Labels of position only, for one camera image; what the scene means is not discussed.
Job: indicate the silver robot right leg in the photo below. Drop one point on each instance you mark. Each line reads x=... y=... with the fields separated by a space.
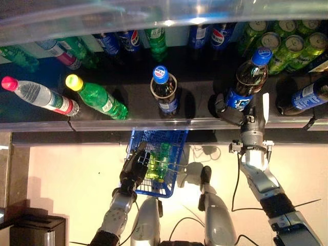
x=217 y=220

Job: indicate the blue plastic shopping basket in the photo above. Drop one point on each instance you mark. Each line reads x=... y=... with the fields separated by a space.
x=156 y=194

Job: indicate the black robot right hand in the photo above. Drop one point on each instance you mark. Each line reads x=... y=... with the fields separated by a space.
x=233 y=116

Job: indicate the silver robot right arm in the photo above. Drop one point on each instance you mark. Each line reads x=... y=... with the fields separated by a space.
x=256 y=174

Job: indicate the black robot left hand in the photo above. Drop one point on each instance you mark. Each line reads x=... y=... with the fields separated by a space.
x=134 y=169

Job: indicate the silver robot leg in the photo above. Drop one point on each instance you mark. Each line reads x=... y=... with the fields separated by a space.
x=217 y=220
x=146 y=223

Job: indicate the black box stand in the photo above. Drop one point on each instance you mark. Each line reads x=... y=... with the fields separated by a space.
x=30 y=228

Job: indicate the silver robot left leg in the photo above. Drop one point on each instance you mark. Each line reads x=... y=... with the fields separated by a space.
x=146 y=223

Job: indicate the blue label Pepsi bottle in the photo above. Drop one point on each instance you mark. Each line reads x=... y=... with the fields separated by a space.
x=220 y=37
x=307 y=97
x=109 y=44
x=249 y=79
x=166 y=102
x=132 y=42
x=198 y=37

